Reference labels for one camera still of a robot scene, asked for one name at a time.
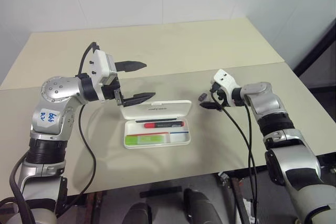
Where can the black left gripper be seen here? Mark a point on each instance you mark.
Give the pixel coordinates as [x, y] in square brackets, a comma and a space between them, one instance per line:
[110, 91]

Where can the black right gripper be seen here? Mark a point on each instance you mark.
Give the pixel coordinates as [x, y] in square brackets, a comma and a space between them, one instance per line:
[221, 98]

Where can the red and black marker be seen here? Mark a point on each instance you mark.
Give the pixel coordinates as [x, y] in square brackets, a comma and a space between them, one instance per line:
[151, 125]

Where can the green highlighter marker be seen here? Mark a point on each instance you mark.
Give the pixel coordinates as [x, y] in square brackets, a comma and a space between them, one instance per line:
[132, 140]

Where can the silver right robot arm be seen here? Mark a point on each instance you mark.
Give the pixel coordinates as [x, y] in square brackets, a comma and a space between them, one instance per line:
[275, 119]

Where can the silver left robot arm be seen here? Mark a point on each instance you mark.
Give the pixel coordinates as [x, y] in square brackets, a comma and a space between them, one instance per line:
[56, 90]

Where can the white plastic pencil case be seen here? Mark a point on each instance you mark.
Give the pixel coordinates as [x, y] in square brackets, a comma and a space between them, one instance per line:
[157, 111]

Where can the thin black pen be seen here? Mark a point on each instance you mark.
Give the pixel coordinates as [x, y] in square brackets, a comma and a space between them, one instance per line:
[147, 121]

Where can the white handwritten label sticker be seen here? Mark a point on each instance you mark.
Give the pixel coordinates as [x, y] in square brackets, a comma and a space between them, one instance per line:
[49, 118]

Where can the black metal bar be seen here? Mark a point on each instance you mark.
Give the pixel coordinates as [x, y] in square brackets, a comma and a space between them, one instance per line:
[160, 192]

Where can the rusty brown table leg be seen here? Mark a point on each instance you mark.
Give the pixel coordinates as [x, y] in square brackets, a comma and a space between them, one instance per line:
[97, 208]
[240, 200]

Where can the dark rounded shape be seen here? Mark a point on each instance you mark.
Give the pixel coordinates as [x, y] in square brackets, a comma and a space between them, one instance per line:
[137, 214]
[202, 208]

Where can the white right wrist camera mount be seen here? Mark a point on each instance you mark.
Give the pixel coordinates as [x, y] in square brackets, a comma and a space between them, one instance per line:
[223, 78]

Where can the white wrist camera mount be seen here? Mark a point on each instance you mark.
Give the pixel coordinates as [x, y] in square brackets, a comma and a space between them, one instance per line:
[101, 64]
[223, 78]

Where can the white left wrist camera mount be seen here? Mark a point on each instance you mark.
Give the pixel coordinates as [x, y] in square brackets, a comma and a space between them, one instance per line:
[101, 64]

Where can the black metal frame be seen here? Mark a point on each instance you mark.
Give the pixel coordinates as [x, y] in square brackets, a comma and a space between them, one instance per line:
[315, 48]

